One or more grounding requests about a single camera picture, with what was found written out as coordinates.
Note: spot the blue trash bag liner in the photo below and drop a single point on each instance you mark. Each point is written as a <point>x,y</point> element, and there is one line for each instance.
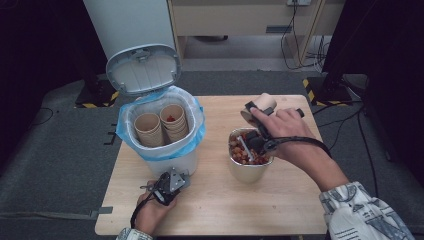
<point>124,130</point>

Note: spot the grey tape strip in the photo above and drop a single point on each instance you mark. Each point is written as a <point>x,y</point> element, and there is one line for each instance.
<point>101,211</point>

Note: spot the white pedal trash can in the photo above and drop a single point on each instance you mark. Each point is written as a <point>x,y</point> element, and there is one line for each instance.
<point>143,66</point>

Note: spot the mixed pasta and red food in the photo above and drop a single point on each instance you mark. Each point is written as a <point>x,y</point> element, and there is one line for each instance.
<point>237,151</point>

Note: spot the beige wooden cabinet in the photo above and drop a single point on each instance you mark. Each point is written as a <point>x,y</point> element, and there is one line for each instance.
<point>233,16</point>

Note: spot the wall power socket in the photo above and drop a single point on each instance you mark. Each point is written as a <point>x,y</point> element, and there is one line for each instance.
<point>299,2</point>

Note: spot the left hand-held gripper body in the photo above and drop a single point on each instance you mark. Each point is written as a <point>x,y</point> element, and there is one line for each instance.
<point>175,181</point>

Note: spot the stack of brown paper cups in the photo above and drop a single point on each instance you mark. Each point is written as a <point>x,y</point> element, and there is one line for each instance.
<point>148,133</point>
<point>176,128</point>

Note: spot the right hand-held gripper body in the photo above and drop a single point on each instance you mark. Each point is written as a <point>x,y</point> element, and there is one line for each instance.
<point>256,141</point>

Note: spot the dark curtain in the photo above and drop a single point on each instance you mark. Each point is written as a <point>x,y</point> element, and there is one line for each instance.
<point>40,50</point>
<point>383,50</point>

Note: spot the brown paper cup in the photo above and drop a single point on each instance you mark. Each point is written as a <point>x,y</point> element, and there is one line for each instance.
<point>266,101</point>

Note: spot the person's left hand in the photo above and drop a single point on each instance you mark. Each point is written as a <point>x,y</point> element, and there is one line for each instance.
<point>150,213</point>

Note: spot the person's right hand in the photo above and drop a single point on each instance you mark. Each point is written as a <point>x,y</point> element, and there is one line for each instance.
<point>286,130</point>

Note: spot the striped stand base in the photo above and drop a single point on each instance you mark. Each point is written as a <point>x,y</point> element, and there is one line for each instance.
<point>328,93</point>
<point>96,98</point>

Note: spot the metal food container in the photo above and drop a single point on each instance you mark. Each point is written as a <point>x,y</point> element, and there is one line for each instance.
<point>248,173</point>

